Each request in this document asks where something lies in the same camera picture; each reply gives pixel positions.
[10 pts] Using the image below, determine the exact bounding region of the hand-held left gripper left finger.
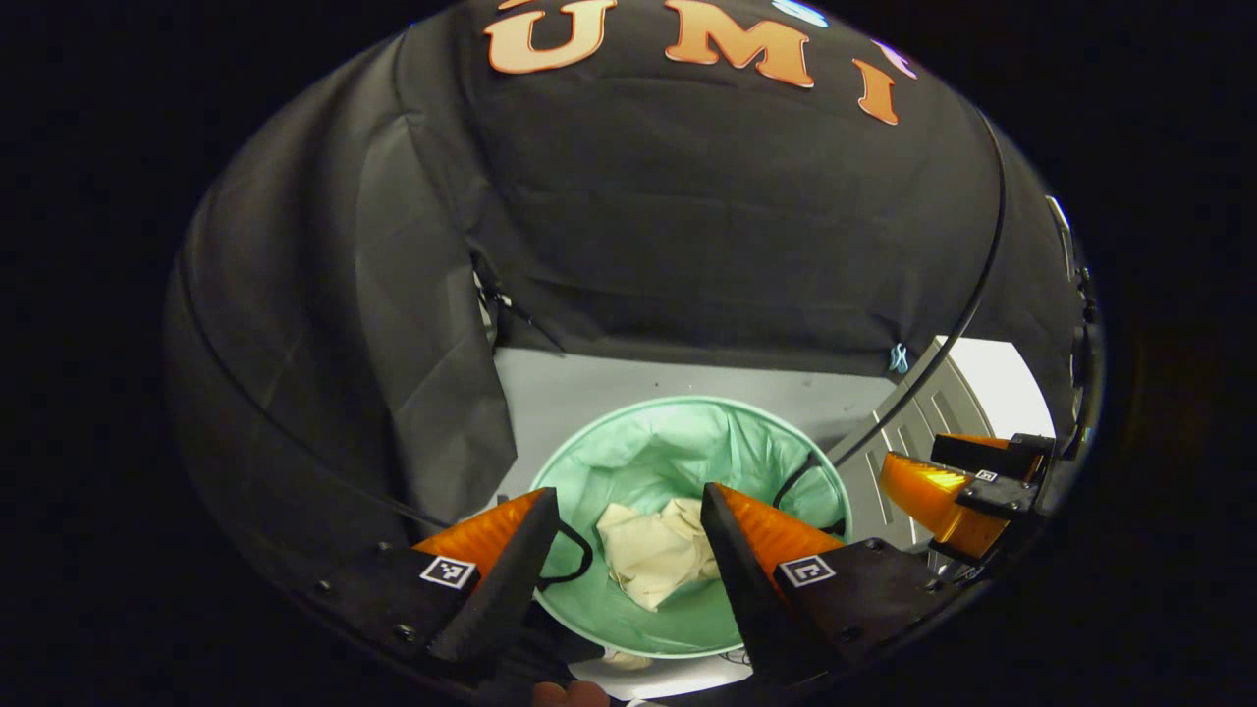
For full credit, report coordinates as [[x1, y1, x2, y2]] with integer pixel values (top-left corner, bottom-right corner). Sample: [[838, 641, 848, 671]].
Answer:
[[319, 486, 563, 688]]

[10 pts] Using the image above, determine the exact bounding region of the green laundry hamper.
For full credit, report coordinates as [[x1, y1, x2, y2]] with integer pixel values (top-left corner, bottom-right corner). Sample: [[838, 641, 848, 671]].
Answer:
[[528, 395, 853, 661]]

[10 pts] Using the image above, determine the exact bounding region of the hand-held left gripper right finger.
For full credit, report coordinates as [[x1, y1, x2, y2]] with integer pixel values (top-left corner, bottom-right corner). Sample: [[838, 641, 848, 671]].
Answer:
[[700, 481, 968, 688]]

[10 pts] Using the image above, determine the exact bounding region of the cream button shirt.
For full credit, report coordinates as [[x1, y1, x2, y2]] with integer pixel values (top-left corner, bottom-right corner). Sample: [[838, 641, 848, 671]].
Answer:
[[596, 497, 723, 612]]

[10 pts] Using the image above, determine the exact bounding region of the grey slatted panel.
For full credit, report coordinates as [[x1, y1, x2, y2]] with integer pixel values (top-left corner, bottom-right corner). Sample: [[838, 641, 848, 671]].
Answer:
[[830, 344, 998, 580]]

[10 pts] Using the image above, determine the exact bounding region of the black backdrop cloth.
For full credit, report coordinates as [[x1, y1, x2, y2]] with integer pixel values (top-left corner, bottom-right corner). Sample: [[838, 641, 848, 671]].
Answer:
[[162, 0, 1106, 551]]

